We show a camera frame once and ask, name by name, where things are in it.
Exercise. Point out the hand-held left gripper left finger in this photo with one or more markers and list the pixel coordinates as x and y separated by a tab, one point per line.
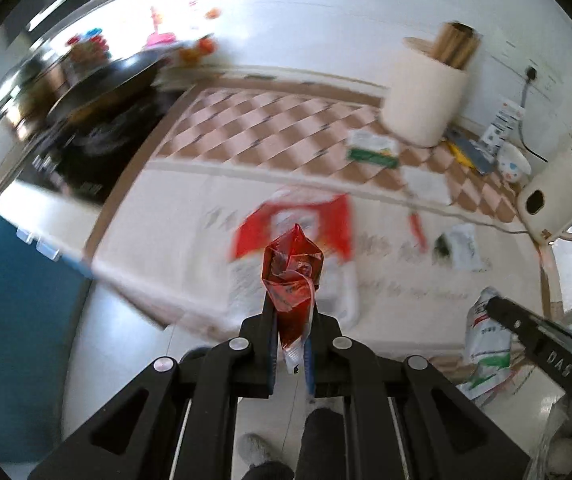
271	360

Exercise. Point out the checkered counter mat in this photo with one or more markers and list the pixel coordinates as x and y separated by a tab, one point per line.
276	127

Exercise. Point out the blue cabinet door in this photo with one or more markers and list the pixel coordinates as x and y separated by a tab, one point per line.
21	340

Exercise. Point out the green white flat packet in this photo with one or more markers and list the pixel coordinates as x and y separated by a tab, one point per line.
371	146

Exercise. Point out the red white plastic bag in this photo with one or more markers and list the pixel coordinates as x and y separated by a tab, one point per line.
298	230

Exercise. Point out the white black small packet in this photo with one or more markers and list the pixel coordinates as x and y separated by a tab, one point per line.
458	245

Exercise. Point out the black wok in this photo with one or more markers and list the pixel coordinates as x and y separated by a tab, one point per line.
111	80

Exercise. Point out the person's grey shoe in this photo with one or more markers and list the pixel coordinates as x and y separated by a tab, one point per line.
261	447

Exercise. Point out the black gas stove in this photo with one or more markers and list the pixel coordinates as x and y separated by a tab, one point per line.
91	150

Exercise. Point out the blue yellow flat packet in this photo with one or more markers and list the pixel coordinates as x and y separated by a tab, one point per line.
470	152

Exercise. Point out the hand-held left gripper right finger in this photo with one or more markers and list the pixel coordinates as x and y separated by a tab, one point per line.
310	366

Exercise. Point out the red snack wrapper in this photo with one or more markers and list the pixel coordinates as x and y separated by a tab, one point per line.
292	280

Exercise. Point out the person's dark trouser leg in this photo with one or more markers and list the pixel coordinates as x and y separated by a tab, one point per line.
322	442

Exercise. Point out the white printed bowl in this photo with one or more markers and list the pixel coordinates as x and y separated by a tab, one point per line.
513	164

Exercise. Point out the white electric kettle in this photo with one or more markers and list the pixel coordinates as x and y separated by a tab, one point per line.
558	195

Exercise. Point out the white printed leaflet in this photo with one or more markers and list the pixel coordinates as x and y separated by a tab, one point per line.
503	120

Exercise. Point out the white cylindrical utensil holder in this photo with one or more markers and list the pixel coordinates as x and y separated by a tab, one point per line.
423	97

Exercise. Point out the steel cooking pot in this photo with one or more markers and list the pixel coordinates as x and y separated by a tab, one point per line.
26	85

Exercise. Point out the small red stick wrapper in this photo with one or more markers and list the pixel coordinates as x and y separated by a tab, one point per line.
417	227

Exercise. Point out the white paper sheet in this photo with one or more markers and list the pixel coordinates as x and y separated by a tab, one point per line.
425	185

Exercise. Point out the bundle of wooden chopsticks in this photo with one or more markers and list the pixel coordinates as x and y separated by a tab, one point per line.
458	45

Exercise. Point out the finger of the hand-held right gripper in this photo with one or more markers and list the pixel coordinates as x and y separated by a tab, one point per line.
508	316

